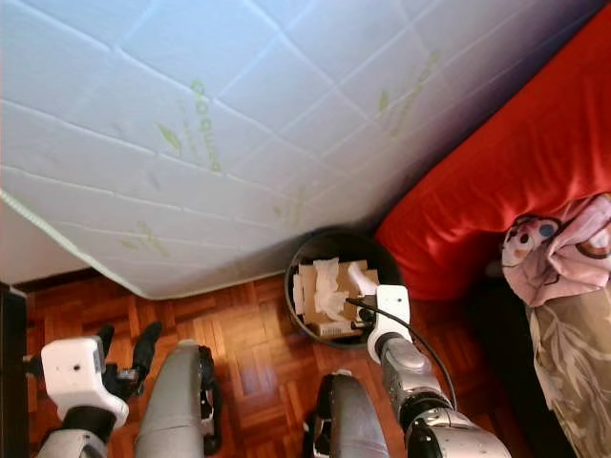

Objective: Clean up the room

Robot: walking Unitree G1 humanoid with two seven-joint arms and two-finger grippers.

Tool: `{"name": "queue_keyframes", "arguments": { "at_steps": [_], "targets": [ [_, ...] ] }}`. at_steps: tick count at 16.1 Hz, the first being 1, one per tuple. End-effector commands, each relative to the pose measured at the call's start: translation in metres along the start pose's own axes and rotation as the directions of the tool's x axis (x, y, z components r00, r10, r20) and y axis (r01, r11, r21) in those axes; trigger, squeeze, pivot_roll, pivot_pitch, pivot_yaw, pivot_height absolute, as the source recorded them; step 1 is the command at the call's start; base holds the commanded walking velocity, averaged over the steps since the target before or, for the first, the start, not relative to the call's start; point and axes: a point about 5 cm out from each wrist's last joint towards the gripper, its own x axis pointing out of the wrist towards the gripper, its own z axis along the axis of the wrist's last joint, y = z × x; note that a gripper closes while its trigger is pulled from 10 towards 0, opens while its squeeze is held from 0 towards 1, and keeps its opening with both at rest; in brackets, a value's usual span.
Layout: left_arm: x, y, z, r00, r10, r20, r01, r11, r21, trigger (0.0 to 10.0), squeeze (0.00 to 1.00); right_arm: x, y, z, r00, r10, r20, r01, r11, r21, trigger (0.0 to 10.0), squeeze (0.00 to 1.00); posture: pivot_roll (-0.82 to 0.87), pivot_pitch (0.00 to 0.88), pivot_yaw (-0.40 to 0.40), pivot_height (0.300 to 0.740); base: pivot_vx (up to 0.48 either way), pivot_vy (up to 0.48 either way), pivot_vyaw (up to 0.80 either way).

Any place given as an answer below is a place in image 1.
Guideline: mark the brown cardboard box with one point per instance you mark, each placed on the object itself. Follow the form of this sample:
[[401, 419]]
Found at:
[[304, 298]]

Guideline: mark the bed with beige floral duvet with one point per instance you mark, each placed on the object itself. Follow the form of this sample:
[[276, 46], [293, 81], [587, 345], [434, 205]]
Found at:
[[578, 372]]

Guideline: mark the pink cartoon print blanket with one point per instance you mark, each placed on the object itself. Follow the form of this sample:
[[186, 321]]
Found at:
[[568, 258]]

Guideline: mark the silver left robot leg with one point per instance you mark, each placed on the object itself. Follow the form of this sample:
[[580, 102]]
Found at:
[[177, 410]]

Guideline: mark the black round trash bin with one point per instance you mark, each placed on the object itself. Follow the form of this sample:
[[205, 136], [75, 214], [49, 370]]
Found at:
[[344, 236]]

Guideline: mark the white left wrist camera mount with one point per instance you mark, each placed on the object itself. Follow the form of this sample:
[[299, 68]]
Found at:
[[76, 377]]

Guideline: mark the black furniture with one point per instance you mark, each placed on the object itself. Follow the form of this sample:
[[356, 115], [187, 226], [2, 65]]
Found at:
[[11, 382]]

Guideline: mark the silver right robot leg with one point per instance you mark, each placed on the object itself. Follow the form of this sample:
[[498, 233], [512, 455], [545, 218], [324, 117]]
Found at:
[[353, 420]]

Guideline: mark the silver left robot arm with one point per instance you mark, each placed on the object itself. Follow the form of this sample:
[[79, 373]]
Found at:
[[86, 429]]

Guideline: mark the silver robot leg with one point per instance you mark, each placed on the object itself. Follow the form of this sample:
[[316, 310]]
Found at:
[[177, 410], [353, 420]]

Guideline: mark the large red cushion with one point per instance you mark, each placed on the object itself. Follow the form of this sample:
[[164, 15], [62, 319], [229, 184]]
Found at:
[[506, 181]]

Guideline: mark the white crumpled tissue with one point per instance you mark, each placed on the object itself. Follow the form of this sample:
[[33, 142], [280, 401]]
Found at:
[[365, 280], [327, 291]]

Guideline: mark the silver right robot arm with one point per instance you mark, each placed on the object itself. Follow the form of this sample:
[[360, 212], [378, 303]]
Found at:
[[410, 367]]

